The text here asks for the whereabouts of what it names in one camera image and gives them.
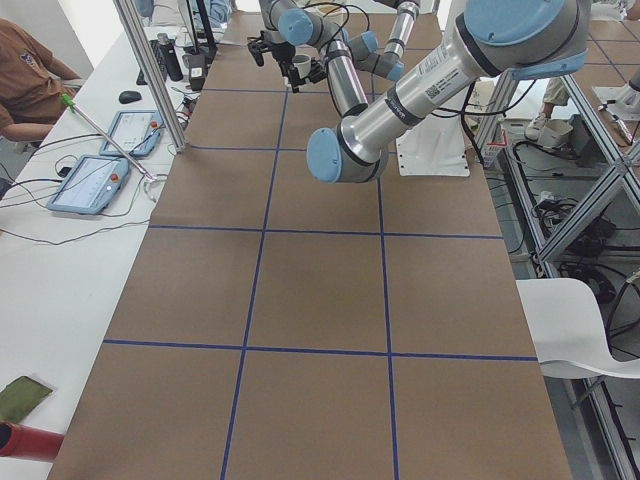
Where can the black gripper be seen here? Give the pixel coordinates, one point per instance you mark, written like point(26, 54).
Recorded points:
point(318, 73)
point(285, 54)

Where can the white HOME mug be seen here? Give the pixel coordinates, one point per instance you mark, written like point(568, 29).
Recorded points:
point(302, 63)

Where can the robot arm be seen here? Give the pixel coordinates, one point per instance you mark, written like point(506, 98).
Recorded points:
point(534, 39)
point(385, 50)

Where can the black bottle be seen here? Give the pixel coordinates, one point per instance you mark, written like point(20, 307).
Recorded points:
point(167, 48)

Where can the black computer mouse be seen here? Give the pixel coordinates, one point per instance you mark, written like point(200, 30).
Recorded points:
point(129, 96)

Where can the far blue teach pendant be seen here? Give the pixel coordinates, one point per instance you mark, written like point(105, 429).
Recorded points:
point(136, 131)

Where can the blue teach pendant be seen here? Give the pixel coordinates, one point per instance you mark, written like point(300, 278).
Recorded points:
point(90, 185)
point(136, 131)

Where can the metal rod green tip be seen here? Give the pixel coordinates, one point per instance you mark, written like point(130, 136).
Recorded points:
point(69, 102)

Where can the near blue teach pendant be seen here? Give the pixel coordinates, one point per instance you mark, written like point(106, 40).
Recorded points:
point(90, 185)

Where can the seated person brown shirt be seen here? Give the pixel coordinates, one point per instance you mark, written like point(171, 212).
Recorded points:
point(32, 83)

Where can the white plastic chair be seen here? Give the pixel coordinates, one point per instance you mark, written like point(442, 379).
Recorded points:
point(567, 330)

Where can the green cloth pouch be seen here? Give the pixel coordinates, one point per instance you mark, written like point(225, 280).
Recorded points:
point(20, 397)

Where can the red cylinder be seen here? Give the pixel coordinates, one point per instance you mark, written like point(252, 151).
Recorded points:
point(28, 443)

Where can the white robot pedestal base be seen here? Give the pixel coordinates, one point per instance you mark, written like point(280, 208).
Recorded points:
point(437, 146)

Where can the aluminium frame post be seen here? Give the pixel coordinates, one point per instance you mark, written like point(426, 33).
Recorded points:
point(143, 53)

